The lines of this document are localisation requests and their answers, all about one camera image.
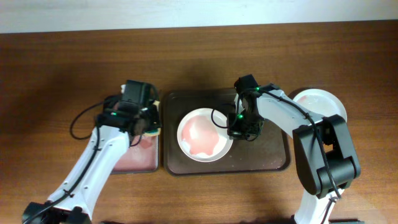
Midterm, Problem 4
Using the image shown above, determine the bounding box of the green yellow sponge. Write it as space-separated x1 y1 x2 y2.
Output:
144 101 162 137

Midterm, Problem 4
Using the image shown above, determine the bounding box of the pink plate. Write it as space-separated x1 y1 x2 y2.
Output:
177 108 233 162

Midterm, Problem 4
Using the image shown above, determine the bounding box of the white plate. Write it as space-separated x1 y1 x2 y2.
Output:
293 88 348 121

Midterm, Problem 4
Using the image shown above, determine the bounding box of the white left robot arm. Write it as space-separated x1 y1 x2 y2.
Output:
22 99 160 223

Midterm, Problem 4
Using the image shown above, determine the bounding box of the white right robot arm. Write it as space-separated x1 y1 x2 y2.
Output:
227 83 361 223

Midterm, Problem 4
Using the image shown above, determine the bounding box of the large brown tray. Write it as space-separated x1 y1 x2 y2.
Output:
161 88 290 176

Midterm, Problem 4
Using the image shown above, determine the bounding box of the small black tray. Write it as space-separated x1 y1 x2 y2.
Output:
110 93 160 174

